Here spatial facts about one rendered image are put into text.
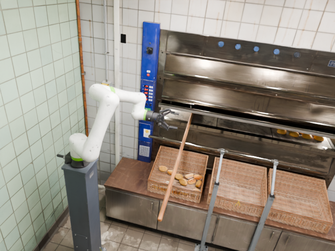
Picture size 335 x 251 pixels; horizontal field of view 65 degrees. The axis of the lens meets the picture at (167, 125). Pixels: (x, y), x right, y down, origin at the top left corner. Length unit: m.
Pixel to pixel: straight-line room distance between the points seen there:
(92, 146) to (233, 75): 1.44
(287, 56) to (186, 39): 0.91
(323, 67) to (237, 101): 0.77
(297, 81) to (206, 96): 0.83
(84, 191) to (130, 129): 1.09
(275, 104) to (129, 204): 1.79
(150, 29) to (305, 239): 2.43
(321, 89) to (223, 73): 0.87
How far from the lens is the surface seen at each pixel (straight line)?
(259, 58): 2.57
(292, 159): 3.03
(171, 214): 2.89
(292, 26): 2.54
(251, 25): 2.50
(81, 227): 2.58
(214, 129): 2.82
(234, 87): 2.63
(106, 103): 1.81
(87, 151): 1.91
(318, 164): 3.11
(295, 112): 2.77
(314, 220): 2.90
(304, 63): 2.64
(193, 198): 2.75
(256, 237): 2.88
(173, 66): 2.62
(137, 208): 2.97
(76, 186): 2.24
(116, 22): 2.70
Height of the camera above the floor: 2.52
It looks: 29 degrees down
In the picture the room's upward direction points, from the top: 6 degrees clockwise
